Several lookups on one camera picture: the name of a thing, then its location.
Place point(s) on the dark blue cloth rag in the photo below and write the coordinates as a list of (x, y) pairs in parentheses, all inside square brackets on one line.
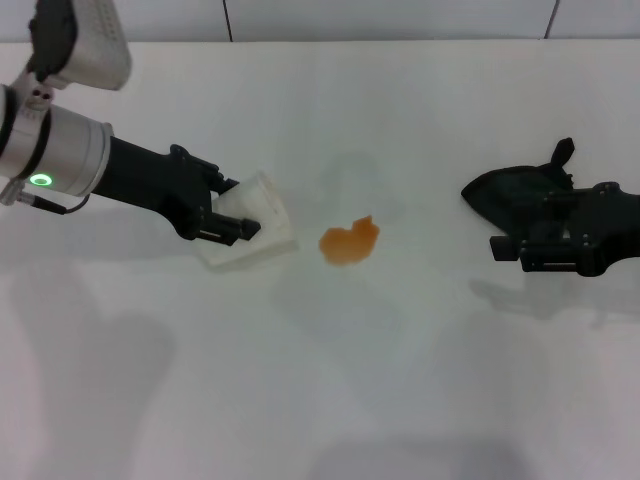
[(505, 192)]

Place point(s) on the brown water stain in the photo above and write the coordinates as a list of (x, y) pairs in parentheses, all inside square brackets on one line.
[(350, 242)]

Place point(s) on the white translucent plastic cup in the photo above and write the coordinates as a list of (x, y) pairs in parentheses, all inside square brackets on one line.
[(270, 220)]

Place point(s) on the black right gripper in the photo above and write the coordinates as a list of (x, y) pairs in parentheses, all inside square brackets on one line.
[(612, 225)]

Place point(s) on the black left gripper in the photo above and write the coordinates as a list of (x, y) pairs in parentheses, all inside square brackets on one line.
[(150, 185)]

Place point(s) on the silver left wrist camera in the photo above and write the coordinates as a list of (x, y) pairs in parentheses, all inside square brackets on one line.
[(95, 45)]

